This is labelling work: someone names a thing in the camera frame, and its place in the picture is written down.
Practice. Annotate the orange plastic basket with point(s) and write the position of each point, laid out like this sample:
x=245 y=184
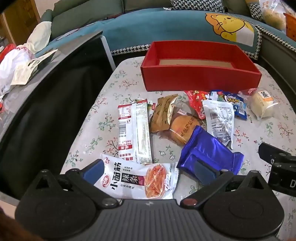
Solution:
x=291 y=26

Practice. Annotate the red gummy candy packet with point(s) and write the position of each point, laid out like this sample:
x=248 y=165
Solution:
x=196 y=102

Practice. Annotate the white steamed cake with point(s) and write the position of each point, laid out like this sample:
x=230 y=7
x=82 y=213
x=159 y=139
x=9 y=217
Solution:
x=261 y=104

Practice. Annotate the white printed pouch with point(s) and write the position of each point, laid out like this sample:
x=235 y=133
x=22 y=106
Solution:
x=218 y=118

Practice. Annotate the large houndstooth pillow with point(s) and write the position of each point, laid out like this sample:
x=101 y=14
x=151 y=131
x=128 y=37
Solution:
x=196 y=5

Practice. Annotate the green white wafer packet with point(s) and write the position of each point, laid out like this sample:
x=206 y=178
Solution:
x=152 y=108

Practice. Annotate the red cardboard box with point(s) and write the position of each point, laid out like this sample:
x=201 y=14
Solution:
x=198 y=76

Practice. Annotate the gold foil snack packet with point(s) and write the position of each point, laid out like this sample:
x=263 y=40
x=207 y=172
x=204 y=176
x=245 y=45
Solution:
x=161 y=111

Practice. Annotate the white red label snack packet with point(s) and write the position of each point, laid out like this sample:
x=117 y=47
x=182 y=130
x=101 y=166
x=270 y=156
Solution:
x=126 y=129

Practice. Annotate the blue houndstooth trim sofa cover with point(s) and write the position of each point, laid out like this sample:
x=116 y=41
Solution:
x=277 y=37

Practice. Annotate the small houndstooth pillow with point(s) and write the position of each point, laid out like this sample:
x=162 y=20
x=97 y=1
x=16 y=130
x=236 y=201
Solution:
x=254 y=10

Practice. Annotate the cream cloth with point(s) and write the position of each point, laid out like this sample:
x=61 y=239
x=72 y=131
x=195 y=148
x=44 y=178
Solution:
x=39 y=37

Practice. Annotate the white spicy strip snack packet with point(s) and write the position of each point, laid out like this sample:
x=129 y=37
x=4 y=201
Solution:
x=129 y=176

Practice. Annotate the clear bag of bread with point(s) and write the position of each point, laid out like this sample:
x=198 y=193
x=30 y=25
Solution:
x=275 y=14

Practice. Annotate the white green checked snack packet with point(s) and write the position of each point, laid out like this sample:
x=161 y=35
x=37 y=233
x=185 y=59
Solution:
x=143 y=134

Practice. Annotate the dark glass side table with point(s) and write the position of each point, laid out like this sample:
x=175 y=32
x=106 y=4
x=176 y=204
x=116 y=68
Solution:
x=46 y=92

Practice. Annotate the blue lion print sofa cover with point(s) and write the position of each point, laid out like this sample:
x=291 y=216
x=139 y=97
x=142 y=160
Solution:
x=161 y=25

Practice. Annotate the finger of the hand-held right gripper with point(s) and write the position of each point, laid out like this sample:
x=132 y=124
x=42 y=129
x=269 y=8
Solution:
x=275 y=154

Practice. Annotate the green sofa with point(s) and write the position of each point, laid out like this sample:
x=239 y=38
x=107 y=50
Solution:
x=87 y=9

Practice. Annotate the blue candy packet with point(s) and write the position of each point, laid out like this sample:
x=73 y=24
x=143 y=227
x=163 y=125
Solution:
x=235 y=102

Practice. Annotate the round cake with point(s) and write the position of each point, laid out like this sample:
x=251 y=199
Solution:
x=182 y=127

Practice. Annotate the blue foil snack packet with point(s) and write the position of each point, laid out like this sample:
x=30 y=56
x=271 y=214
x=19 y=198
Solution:
x=203 y=146

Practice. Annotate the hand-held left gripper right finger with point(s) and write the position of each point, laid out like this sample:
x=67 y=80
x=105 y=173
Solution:
x=204 y=172

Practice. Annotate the white plastic bag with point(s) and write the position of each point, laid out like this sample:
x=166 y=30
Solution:
x=27 y=69
x=13 y=62

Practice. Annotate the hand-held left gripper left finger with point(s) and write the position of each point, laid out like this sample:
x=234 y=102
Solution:
x=92 y=172

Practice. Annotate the wooden cabinet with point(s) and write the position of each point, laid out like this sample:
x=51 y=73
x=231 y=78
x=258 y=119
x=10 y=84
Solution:
x=20 y=18

